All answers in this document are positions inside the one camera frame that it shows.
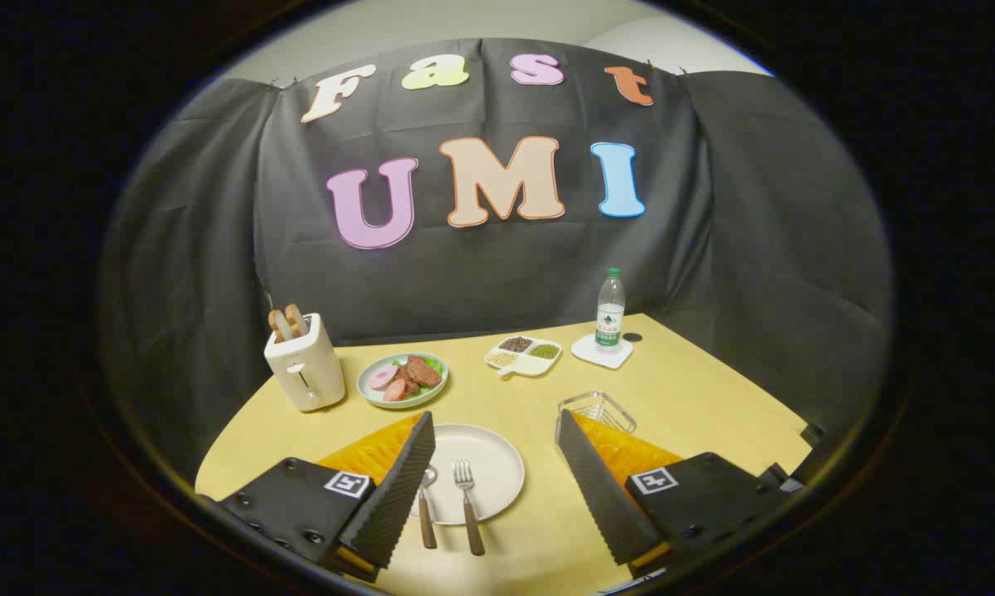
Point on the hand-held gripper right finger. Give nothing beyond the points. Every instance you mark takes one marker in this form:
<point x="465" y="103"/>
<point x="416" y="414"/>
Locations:
<point x="601" y="497"/>

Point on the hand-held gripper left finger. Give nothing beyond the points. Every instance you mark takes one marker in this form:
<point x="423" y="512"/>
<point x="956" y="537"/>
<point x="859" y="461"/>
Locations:
<point x="398" y="497"/>

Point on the white round plate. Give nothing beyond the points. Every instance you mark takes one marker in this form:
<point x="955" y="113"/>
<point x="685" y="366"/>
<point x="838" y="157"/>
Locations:
<point x="489" y="463"/>

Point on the red sausage slice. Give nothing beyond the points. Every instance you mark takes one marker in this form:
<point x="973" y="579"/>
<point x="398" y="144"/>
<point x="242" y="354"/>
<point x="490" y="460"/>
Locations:
<point x="395" y="390"/>

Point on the light green food plate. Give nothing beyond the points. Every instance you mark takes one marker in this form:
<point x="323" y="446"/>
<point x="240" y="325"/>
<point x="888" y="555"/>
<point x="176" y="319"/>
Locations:
<point x="363" y="383"/>

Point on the pink ham slice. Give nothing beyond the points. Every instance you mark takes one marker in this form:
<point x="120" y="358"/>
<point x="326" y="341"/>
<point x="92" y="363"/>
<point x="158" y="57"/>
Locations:
<point x="382" y="377"/>

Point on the brown steak piece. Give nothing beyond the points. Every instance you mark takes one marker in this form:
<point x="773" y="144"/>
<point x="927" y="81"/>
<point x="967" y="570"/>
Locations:
<point x="423" y="374"/>

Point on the green lettuce leaf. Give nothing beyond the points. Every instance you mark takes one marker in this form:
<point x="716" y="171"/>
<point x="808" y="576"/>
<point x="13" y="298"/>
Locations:
<point x="436" y="365"/>

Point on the white square coaster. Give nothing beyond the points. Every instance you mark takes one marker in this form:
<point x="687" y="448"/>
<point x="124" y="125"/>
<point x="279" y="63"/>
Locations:
<point x="584" y="349"/>

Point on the white divided snack dish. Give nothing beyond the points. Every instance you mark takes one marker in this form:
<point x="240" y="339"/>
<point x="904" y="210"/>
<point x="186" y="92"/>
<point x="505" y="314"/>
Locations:
<point x="531" y="364"/>

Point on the white toaster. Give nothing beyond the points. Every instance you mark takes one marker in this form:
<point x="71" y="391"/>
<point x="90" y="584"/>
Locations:
<point x="307" y="372"/>

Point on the clear water bottle green cap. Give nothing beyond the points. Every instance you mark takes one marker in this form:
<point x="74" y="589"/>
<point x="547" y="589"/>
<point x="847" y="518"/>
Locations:
<point x="610" y="319"/>

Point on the black table clamp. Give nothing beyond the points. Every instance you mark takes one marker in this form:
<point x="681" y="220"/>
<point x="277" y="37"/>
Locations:
<point x="812" y="434"/>
<point x="783" y="478"/>

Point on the toast slice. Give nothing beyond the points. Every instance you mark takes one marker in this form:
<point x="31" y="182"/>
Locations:
<point x="280" y="325"/>
<point x="296" y="319"/>

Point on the black backdrop cloth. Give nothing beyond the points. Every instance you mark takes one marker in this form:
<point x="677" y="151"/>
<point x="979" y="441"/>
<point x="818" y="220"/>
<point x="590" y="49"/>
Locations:
<point x="497" y="273"/>

